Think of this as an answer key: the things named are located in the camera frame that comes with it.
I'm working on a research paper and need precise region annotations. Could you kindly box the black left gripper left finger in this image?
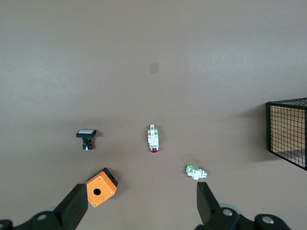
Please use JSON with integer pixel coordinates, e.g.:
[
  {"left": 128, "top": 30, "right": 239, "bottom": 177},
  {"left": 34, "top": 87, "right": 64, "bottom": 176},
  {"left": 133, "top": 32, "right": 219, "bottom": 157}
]
[{"left": 21, "top": 183, "right": 89, "bottom": 230}]

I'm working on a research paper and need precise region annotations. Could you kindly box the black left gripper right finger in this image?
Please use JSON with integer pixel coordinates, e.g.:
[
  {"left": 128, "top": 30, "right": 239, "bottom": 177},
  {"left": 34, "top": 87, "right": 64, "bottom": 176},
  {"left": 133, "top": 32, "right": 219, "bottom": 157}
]
[{"left": 196, "top": 181, "right": 241, "bottom": 230}]

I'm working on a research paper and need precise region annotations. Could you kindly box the red push button switch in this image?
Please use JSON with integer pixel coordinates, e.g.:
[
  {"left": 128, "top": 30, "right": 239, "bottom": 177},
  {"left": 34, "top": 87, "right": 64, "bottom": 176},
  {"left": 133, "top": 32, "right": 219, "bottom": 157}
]
[{"left": 146, "top": 124, "right": 160, "bottom": 154}]

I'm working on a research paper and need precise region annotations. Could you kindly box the black square push button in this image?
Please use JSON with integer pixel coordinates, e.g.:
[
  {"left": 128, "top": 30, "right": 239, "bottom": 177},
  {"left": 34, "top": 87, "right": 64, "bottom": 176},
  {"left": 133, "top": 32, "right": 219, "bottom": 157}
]
[{"left": 76, "top": 129, "right": 97, "bottom": 152}]

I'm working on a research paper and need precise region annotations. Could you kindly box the wooden shelf board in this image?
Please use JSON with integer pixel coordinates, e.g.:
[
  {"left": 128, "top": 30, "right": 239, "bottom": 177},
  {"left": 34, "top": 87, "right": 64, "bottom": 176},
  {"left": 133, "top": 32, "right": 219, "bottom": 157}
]
[{"left": 269, "top": 98, "right": 307, "bottom": 154}]

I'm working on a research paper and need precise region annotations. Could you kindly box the brown tape patch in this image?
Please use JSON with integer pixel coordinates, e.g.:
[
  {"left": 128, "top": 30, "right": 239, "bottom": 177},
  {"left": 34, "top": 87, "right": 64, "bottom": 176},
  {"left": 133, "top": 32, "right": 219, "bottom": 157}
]
[{"left": 149, "top": 62, "right": 160, "bottom": 75}]

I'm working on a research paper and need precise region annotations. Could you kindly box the orange button enclosure box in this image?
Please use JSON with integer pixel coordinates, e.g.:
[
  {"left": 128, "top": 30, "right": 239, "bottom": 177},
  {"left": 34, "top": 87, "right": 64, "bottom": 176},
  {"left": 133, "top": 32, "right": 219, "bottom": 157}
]
[{"left": 85, "top": 167, "right": 119, "bottom": 209}]

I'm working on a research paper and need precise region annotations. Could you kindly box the green push button switch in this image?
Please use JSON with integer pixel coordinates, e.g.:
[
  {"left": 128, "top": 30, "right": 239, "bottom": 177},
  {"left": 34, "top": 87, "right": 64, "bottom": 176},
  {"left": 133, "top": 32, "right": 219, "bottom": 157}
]
[{"left": 185, "top": 164, "right": 210, "bottom": 181}]

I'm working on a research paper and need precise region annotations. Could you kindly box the black wire mesh rack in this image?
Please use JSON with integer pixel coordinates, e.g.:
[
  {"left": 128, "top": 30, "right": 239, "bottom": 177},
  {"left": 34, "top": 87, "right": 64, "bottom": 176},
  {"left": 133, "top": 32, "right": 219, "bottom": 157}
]
[{"left": 265, "top": 97, "right": 307, "bottom": 172}]

